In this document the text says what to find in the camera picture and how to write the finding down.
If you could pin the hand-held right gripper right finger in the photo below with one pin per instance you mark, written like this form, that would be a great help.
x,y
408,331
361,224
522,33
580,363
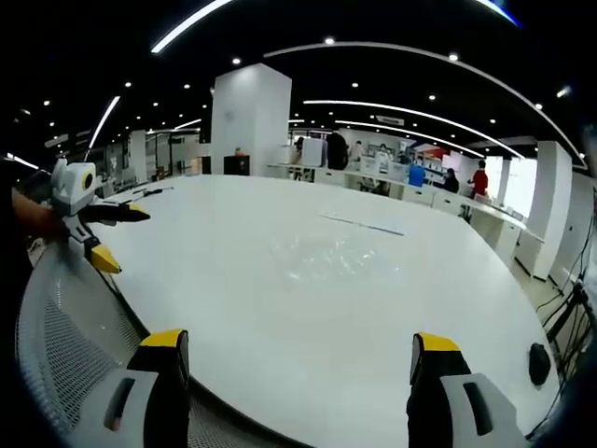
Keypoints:
x,y
448,401

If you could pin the long white counter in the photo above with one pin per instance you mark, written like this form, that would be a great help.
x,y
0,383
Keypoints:
x,y
420,196

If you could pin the black computer mouse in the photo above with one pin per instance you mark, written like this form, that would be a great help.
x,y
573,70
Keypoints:
x,y
539,364

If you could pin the black tripod stand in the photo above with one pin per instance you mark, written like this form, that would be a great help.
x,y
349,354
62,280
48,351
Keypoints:
x,y
571,322

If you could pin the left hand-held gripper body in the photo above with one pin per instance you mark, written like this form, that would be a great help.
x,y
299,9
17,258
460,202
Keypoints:
x,y
70,186

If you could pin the black cabinet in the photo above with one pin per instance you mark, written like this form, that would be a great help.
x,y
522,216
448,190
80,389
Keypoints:
x,y
236,165

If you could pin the white mesh chair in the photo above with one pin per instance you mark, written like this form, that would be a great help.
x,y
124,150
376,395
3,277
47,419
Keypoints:
x,y
70,336

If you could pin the white square pillar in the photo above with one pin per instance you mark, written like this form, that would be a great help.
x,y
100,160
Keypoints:
x,y
252,119

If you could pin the blue box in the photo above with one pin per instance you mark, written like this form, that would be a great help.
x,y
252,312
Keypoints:
x,y
416,176

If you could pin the person's left hand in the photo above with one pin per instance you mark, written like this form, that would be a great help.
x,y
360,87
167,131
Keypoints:
x,y
37,217

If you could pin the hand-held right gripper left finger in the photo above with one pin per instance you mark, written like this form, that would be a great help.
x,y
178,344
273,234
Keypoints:
x,y
140,396

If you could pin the small tools on table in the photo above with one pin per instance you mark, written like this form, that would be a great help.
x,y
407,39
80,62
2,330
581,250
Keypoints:
x,y
153,190

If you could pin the clear food packaging bag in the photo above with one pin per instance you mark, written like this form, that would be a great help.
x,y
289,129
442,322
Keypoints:
x,y
333,261

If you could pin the long ceiling light strip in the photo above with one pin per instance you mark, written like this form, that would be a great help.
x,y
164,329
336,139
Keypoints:
x,y
189,25

